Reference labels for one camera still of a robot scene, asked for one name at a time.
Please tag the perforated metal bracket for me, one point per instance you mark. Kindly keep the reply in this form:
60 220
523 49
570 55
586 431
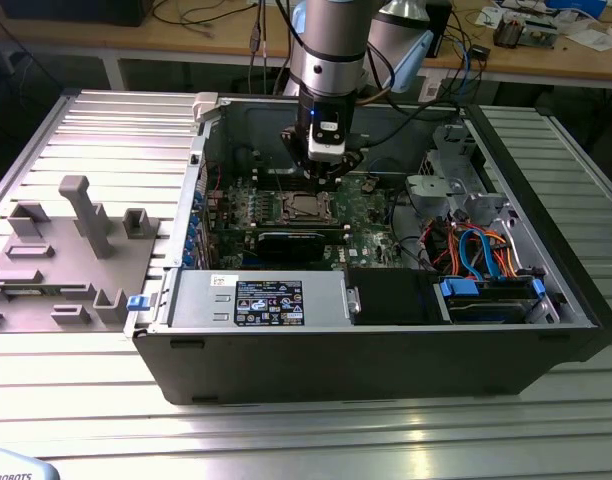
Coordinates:
451 150

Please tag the pale blue teach pendant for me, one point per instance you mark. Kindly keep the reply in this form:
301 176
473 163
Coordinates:
16 467

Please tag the wooden workbench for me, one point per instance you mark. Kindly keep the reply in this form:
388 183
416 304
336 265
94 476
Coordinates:
196 42

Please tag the black graphics card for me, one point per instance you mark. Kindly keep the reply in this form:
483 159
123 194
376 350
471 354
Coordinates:
291 247

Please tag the CPU cooler heatsink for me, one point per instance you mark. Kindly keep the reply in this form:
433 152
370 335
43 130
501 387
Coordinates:
508 32

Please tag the grey metal drive cage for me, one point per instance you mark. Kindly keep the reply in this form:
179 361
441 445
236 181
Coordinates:
431 192

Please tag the thin metal locking lever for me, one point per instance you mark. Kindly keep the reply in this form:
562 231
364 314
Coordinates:
278 181

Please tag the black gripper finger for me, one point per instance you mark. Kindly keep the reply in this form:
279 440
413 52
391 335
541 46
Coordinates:
298 155
346 165

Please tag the blue box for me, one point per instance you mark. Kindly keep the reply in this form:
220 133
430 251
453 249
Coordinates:
576 4

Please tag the black tower box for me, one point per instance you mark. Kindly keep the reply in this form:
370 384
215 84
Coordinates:
441 25

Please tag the white papers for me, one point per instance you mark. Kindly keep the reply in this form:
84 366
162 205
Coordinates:
593 40

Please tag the grey case latch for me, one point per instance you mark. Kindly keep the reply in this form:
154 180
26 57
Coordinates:
206 107

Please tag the white wrist camera black face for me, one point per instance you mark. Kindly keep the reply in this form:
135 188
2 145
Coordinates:
327 142

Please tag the white code label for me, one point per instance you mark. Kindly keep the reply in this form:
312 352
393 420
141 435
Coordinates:
430 90

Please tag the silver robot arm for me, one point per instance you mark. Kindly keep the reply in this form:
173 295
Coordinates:
331 55

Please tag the grey metal device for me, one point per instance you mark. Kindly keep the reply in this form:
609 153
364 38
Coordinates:
541 34

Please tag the hard disk in blue carrier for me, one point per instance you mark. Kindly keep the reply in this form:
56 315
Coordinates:
486 300

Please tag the black PC case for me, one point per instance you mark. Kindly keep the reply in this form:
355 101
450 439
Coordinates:
336 370

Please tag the green motherboard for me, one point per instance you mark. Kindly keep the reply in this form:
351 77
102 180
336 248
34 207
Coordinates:
366 235

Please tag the black device on bench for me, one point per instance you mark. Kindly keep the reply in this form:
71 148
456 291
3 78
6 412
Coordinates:
71 12

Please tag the grey power supply unit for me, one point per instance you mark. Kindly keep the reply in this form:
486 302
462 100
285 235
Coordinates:
201 300

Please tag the CPU socket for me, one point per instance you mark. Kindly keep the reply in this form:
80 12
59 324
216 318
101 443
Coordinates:
330 218

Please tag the small black box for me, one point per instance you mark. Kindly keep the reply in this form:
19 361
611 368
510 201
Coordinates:
479 52

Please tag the black plastic shroud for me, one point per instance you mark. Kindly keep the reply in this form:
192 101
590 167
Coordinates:
391 300

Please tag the blue plastic tab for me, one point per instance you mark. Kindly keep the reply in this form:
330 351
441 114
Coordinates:
138 304

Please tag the grey parts rack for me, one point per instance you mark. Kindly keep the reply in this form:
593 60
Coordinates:
86 280

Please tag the white printed sheet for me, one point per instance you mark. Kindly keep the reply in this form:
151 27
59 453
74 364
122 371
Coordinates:
488 17

